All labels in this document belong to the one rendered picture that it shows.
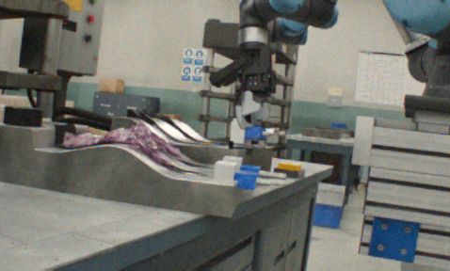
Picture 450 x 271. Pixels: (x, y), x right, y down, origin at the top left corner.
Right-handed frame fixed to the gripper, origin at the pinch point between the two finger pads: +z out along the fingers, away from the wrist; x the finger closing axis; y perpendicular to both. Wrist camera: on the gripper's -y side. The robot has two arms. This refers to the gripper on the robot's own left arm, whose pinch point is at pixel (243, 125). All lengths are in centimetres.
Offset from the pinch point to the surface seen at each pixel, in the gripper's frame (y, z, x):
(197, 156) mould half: -9.4, 8.1, -6.2
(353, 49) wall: -49, -225, 617
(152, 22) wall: -418, -305, 578
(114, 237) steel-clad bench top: 5, 23, -56
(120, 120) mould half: -32.1, -1.4, -7.3
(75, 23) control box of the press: -79, -46, 20
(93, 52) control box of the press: -80, -39, 34
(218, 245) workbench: 0.6, 27.9, -14.1
